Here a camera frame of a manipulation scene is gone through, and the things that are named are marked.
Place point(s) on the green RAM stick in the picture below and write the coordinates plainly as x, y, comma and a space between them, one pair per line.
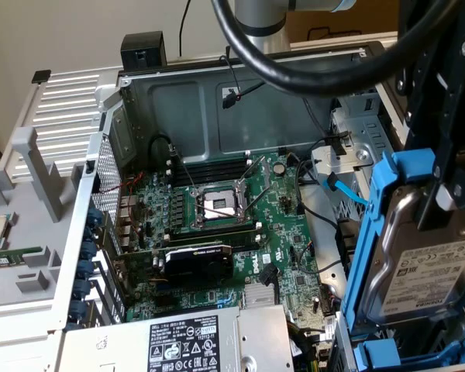
11, 256

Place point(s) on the grey parts rack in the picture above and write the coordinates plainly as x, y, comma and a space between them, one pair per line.
35, 232

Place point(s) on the small black table clip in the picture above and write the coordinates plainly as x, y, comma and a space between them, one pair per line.
41, 76

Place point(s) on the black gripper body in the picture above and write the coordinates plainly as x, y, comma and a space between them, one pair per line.
430, 31

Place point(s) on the black box on bracket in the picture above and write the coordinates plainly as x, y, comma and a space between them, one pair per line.
143, 46

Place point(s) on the metal disk bay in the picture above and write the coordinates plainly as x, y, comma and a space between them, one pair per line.
343, 348

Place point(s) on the silver chipset heatsink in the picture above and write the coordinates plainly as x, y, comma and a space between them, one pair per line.
255, 296

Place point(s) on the blue disk carrier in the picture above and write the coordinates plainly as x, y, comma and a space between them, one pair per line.
376, 350

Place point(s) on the metal optical drive cage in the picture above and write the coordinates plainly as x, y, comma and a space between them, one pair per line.
368, 131

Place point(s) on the round coin battery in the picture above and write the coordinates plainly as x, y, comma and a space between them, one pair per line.
280, 168

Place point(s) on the black graphics card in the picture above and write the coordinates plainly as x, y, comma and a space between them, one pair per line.
201, 267

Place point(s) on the blue expansion slot clip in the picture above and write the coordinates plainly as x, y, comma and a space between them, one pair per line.
87, 250
91, 233
78, 311
85, 269
82, 289
95, 215

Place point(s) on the CPU socket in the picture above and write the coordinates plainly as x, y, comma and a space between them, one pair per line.
217, 205

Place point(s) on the open grey PC case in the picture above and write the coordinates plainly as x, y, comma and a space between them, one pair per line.
170, 100

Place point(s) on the green motherboard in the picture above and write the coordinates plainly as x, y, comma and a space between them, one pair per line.
279, 232

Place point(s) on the brown cardboard box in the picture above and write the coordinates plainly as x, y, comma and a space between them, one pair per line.
352, 23

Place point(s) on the metal locking lever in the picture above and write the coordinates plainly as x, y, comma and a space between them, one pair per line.
183, 168

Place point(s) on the grey power supply unit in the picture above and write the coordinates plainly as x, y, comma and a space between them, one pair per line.
178, 345

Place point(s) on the metal socket cover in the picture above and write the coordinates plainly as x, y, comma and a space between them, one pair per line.
265, 170

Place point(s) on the hard disk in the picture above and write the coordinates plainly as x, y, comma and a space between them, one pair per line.
410, 271

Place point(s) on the black RAM slot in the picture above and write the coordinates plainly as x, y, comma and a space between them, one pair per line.
213, 166
213, 176
213, 231
240, 243

